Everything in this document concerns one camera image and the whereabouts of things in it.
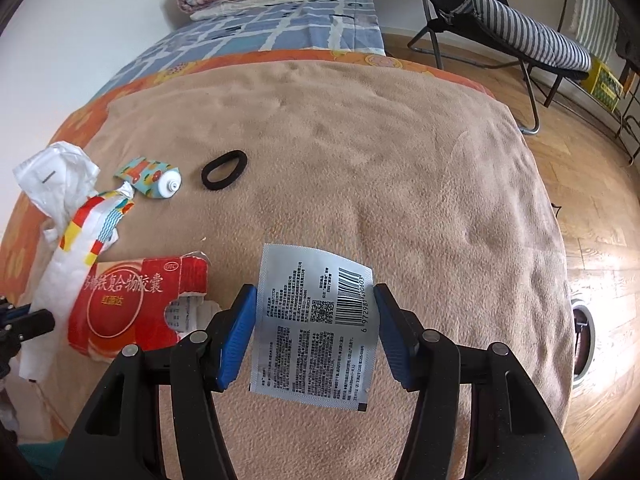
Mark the long white packet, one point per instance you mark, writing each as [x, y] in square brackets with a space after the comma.
[55, 285]

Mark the yellow plastic crate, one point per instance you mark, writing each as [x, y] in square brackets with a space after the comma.
[605, 82]

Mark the small colourful tube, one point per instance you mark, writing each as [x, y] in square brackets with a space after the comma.
[145, 175]

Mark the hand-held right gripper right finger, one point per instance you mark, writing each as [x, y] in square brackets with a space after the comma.
[395, 335]

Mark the striped cushion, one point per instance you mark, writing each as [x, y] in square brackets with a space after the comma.
[525, 30]

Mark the white plastic bag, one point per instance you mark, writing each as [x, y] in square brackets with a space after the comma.
[50, 175]

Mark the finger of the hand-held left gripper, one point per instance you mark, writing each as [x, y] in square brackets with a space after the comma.
[37, 322]

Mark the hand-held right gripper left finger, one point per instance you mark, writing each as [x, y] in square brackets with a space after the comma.
[237, 340]

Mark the tan fleece blanket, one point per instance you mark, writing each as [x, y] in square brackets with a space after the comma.
[375, 185]

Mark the blue checked bedsheet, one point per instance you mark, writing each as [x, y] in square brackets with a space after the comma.
[280, 25]

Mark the red medicine box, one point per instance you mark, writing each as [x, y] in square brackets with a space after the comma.
[115, 305]

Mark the green striped towel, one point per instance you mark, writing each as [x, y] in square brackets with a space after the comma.
[597, 20]

